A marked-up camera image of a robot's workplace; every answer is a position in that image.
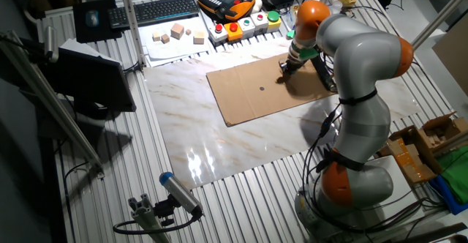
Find white marble pattern sheet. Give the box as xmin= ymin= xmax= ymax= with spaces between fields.
xmin=143 ymin=36 xmax=421 ymax=191

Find black camera cable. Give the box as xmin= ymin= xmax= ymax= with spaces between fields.
xmin=112 ymin=213 xmax=202 ymax=236

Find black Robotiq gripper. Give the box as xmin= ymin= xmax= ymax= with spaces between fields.
xmin=279 ymin=58 xmax=304 ymax=81

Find blue cloth bag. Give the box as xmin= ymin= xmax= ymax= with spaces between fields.
xmin=429 ymin=175 xmax=468 ymax=215

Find orange box red button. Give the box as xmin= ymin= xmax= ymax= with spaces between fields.
xmin=223 ymin=22 xmax=244 ymax=42

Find open brown cardboard box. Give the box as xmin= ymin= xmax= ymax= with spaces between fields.
xmin=378 ymin=124 xmax=445 ymax=185

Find white box green lamp button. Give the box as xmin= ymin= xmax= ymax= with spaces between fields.
xmin=237 ymin=17 xmax=256 ymax=40

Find green cloth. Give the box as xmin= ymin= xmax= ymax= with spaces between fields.
xmin=437 ymin=146 xmax=468 ymax=206

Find black velcro strap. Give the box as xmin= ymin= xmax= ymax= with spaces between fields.
xmin=316 ymin=148 xmax=366 ymax=173
xmin=338 ymin=88 xmax=378 ymax=107

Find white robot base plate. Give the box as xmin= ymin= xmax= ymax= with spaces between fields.
xmin=369 ymin=154 xmax=425 ymax=214

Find printed white paper sheets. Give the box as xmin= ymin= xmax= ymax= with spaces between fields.
xmin=137 ymin=15 xmax=213 ymax=68

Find silver camera blue cap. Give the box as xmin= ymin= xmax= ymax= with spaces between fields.
xmin=159 ymin=171 xmax=204 ymax=218

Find black computer keyboard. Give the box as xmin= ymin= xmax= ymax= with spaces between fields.
xmin=107 ymin=0 xmax=200 ymax=30

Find cardboard box wood pieces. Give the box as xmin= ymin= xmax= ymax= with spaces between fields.
xmin=416 ymin=111 xmax=468 ymax=154

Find brown cardboard sheet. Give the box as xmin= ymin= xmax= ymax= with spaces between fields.
xmin=205 ymin=52 xmax=337 ymax=127

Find yellow box green button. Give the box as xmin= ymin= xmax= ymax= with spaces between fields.
xmin=265 ymin=10 xmax=282 ymax=32

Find white box small red button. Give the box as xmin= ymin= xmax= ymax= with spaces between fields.
xmin=250 ymin=11 xmax=270 ymax=34

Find large brown cardboard panel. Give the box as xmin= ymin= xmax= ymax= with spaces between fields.
xmin=432 ymin=14 xmax=468 ymax=107

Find large wooden cube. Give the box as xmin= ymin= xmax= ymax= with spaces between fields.
xmin=170 ymin=22 xmax=185 ymax=40

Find black cable blue light plug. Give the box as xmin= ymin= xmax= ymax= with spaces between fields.
xmin=301 ymin=105 xmax=343 ymax=229

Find dark computer mouse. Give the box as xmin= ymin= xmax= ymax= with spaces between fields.
xmin=85 ymin=10 xmax=100 ymax=28

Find black mouse pad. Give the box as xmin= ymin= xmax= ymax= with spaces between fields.
xmin=72 ymin=0 xmax=124 ymax=45

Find slanted aluminium frame beam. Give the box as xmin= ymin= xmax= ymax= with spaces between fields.
xmin=0 ymin=30 xmax=105 ymax=180

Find silver depth camera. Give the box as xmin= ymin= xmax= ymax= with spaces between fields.
xmin=43 ymin=25 xmax=59 ymax=63

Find short aluminium profile mount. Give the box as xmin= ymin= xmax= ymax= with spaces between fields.
xmin=127 ymin=193 xmax=173 ymax=243

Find black monitor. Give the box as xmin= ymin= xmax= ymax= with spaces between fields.
xmin=38 ymin=47 xmax=137 ymax=113

